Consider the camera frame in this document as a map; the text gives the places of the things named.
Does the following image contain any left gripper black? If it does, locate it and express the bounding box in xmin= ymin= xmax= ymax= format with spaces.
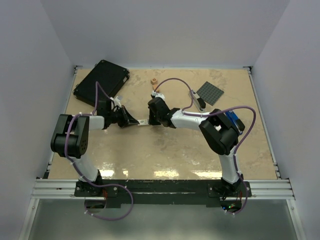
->
xmin=108 ymin=105 xmax=139 ymax=128

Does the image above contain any grey metal stapler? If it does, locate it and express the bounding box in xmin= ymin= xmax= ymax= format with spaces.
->
xmin=188 ymin=89 xmax=206 ymax=113

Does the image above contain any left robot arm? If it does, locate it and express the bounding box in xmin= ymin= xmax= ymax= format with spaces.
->
xmin=50 ymin=98 xmax=139 ymax=196

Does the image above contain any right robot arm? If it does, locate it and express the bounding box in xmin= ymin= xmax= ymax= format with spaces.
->
xmin=148 ymin=97 xmax=243 ymax=197

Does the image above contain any blue stapler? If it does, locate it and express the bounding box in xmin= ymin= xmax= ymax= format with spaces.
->
xmin=225 ymin=110 xmax=245 ymax=135

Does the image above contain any plain wooden block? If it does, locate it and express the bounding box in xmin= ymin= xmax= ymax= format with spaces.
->
xmin=152 ymin=84 xmax=160 ymax=93

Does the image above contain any wooden cube with circle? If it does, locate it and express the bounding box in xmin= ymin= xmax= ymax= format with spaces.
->
xmin=150 ymin=78 xmax=158 ymax=85

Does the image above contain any black hard case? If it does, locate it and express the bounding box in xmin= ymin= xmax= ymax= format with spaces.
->
xmin=73 ymin=59 xmax=130 ymax=106

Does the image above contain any grey studded baseplate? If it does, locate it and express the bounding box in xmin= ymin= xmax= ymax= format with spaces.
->
xmin=196 ymin=81 xmax=224 ymax=106

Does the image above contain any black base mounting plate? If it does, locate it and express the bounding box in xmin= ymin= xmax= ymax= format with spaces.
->
xmin=74 ymin=179 xmax=252 ymax=210

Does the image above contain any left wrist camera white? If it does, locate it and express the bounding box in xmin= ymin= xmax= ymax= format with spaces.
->
xmin=110 ymin=95 xmax=122 ymax=108

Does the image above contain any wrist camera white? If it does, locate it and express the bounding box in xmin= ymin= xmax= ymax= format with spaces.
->
xmin=151 ymin=91 xmax=165 ymax=100
xmin=110 ymin=95 xmax=122 ymax=108

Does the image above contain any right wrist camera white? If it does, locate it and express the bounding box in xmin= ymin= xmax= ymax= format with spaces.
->
xmin=151 ymin=91 xmax=165 ymax=100

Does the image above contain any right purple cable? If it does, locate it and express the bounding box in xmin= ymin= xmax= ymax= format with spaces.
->
xmin=154 ymin=77 xmax=257 ymax=216

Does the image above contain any purple cable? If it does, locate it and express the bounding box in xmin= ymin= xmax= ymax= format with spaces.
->
xmin=63 ymin=81 xmax=134 ymax=221
xmin=154 ymin=77 xmax=257 ymax=216

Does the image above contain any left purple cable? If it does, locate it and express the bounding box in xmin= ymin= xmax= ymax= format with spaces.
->
xmin=63 ymin=81 xmax=134 ymax=221

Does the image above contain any aluminium frame rail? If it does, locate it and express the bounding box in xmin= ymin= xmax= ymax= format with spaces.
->
xmin=31 ymin=179 xmax=295 ymax=200

